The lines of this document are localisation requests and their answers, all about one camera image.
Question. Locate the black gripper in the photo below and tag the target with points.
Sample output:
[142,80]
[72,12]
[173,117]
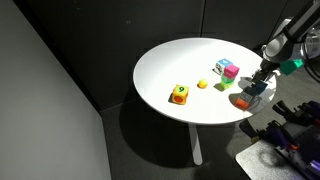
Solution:
[267,66]

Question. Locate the dark blue toy block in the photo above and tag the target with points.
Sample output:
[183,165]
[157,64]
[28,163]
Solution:
[259,88]

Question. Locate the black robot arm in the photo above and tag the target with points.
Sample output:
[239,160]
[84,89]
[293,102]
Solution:
[293,36]

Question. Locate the grey toy block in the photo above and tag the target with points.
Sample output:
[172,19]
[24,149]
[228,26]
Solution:
[246,96]

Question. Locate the orange toy block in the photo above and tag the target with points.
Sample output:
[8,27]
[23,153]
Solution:
[241,103]

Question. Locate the lime green toy block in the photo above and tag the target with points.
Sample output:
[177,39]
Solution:
[226,85]

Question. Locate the black purple clamp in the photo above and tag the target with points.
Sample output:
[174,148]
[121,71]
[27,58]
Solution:
[286,109]
[270,135]

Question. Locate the blue number four cube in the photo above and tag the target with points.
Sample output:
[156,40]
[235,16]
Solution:
[222,65]

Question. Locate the orange ball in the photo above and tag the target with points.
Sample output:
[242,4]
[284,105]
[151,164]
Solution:
[202,83]

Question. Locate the yellow orange number nine cube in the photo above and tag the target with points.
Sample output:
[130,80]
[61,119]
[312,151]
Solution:
[180,94]

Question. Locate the white table leg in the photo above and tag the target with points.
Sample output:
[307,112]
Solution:
[196,145]

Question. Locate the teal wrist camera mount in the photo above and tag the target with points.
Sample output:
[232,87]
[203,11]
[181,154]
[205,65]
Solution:
[290,66]

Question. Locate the grey metal base plate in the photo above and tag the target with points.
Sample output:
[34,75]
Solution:
[256,162]

